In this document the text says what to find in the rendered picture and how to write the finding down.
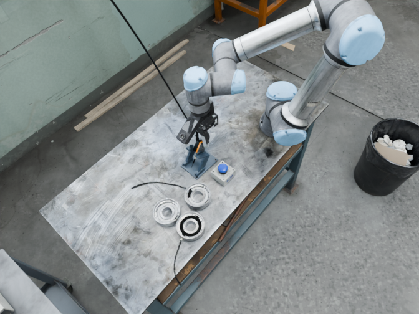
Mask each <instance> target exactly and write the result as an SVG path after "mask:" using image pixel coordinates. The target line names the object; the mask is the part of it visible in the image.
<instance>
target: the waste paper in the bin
mask: <svg viewBox="0 0 419 314"><path fill-rule="evenodd" d="M383 137H384V139H383V138H378V140H377V142H374V146H375V147H376V149H377V151H378V152H379V153H380V154H381V155H382V156H384V157H385V158H386V159H388V160H390V161H392V162H394V163H396V164H400V165H404V166H411V162H410V161H411V160H413V155H408V154H407V151H406V149H408V150H411V149H412V147H413V145H411V144H407V145H406V144H405V142H404V141H403V140H395V141H394V142H393V143H392V140H390V139H389V136H387V135H385V136H383ZM405 145H406V146H405ZM405 148H406V149H405Z"/></svg>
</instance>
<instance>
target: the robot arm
mask: <svg viewBox="0 0 419 314"><path fill-rule="evenodd" d="M326 29H330V31H331V33H330V35H329V37H328V38H327V40H326V41H325V43H324V45H323V51H324V53H323V55H322V57H321V58H320V59H319V61H318V63H317V64H316V65H315V67H314V68H313V69H312V71H311V73H310V74H309V76H308V77H307V78H306V80H305V82H304V83H303V84H302V86H301V87H300V89H299V90H298V91H297V88H296V86H295V85H293V84H292V83H289V82H284V81H280V82H275V83H273V84H271V85H270V86H269V87H268V90H267V93H266V95H267V97H266V107H265V112H264V113H263V115H262V116H261V119H260V123H259V126H260V129H261V131H262V132H263V133H264V134H265V135H267V136H269V137H271V138H274V139H275V141H276V143H278V144H279V145H283V146H292V145H297V144H299V143H301V142H303V141H304V140H305V139H306V132H305V129H306V127H307V126H308V125H309V123H310V122H311V115H312V113H313V112H314V110H315V109H316V108H317V107H318V106H319V104H320V103H321V101H323V99H324V98H325V97H326V95H327V94H328V93H329V92H330V90H331V89H332V88H333V86H334V85H335V84H336V83H337V82H338V80H339V79H340V78H341V76H342V75H343V74H344V73H345V71H346V70H347V69H348V68H353V67H356V66H357V65H361V64H364V63H366V61H367V60H372V59H373V58H374V57H375V56H376V55H377V54H378V53H379V52H380V50H381V48H382V47H383V44H384V41H385V32H384V29H383V27H382V23H381V22H380V20H379V18H378V17H377V16H376V15H375V13H374V11H373V10H372V8H371V6H370V4H369V3H368V1H367V0H312V1H311V3H310V4H309V5H308V6H307V7H305V8H303V9H300V10H298V11H296V12H293V13H292V14H290V15H287V16H285V17H283V18H280V19H278V20H276V21H274V22H272V23H270V24H267V25H265V26H263V27H260V28H259V29H256V30H255V31H252V32H250V33H248V34H245V35H243V36H241V37H238V38H237V39H235V40H232V41H230V40H229V39H219V40H217V41H216V42H215V43H214V45H213V53H212V57H213V63H214V72H212V73H206V70H205V69H204V68H202V67H198V66H195V67H190V68H189V69H187V70H186V71H185V73H184V76H183V80H184V88H185V91H186V97H187V101H188V107H189V109H190V115H189V117H188V118H187V120H186V121H185V124H184V125H183V126H182V128H181V130H180V132H179V133H178V135H177V136H176V139H177V140H179V141H180V142H182V143H183V144H186V145H187V144H188V143H189V142H190V140H191V139H192V137H194V139H195V140H199V137H198V136H199V134H201V139H202V140H203V146H204V147H205V148H207V147H209V145H210V142H211V141H212V140H213V138H214V137H215V136H216V134H215V133H210V131H208V130H209V129H210V128H211V127H212V126H213V125H214V127H215V126H216V125H218V124H219V123H218V115H217V114H216V113H215V112H214V103H213V101H212V100H210V97H216V96H223V95H234V94H239V93H244V92H245V90H246V77H245V73H244V70H238V69H237V65H236V64H237V63H240V62H242V61H244V60H246V59H249V58H251V57H254V56H255V55H258V54H261V53H263V52H265V51H267V50H270V49H273V48H275V47H277V46H279V45H282V44H285V43H286V42H289V41H291V40H294V39H296V38H298V37H301V36H303V35H306V34H308V33H310V32H313V31H315V30H317V31H324V30H326ZM213 115H216V116H215V117H214V116H213ZM215 119H217V123H215V122H216V121H215ZM214 123H215V124H214Z"/></svg>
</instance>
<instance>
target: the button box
mask: <svg viewBox="0 0 419 314"><path fill-rule="evenodd" d="M222 163H224V164H226V163H225V162H224V161H221V162H220V163H219V164H218V165H217V166H216V167H215V168H214V170H212V172H211V177H212V178H213V179H215V180H216V181H217V182H219V183H220V184H221V185H223V186H224V187H225V186H226V185H227V184H228V183H229V182H230V181H231V180H232V179H233V178H234V177H235V175H236V170H235V169H234V168H232V167H230V165H228V164H226V165H227V166H228V170H227V172H225V173H220V172H219V171H218V166H219V165H220V164H222Z"/></svg>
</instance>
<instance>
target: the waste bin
mask: <svg viewBox="0 0 419 314"><path fill-rule="evenodd" d="M385 135H387V136H389V139H390V140H392V143H393V142H394V141H395V140H403V141H404V142H405V144H406V145H407V144H411V145H413V147H412V149H411V150H408V149H406V148H405V149H406V151H407V154H408V155H413V160H411V161H410V162H411V166H404V165H400V164H396V163H394V162H392V161H390V160H388V159H386V158H385V157H384V156H382V155H381V154H380V153H379V152H378V151H377V149H376V147H375V146H374V142H377V140H378V138H383V139H384V137H383V136H385ZM365 143H366V144H365V148H364V150H363V152H362V154H361V157H360V159H359V161H358V163H357V165H356V167H355V170H354V179H355V182H356V183H357V185H358V186H359V187H360V188H361V189H362V190H363V191H365V192H366V193H369V194H371V195H374V196H386V195H389V194H391V193H392V192H394V190H396V189H397V188H398V187H399V186H400V185H402V184H403V183H404V182H405V181H406V180H407V179H408V178H410V177H411V176H412V175H413V174H415V173H416V172H417V171H418V170H419V124H417V123H415V122H414V121H411V120H407V119H404V118H387V119H384V120H382V121H380V122H378V123H377V124H376V125H375V126H374V127H373V128H372V130H371V132H370V134H369V136H368V138H367V141H366V142H365ZM406 145H405V146H406Z"/></svg>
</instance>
